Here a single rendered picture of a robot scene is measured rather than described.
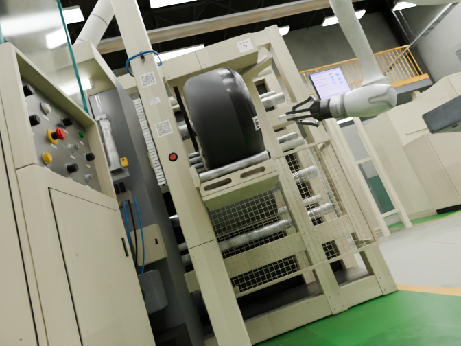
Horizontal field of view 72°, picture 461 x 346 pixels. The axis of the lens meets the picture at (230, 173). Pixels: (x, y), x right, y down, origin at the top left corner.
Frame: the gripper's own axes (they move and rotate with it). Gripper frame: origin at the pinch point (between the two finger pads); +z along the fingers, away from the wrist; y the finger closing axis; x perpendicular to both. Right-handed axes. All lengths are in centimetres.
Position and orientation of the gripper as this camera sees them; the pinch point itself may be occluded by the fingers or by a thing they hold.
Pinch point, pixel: (287, 116)
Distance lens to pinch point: 136.4
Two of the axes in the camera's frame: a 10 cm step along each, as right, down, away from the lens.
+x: 6.0, -4.1, 6.9
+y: 3.0, 9.1, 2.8
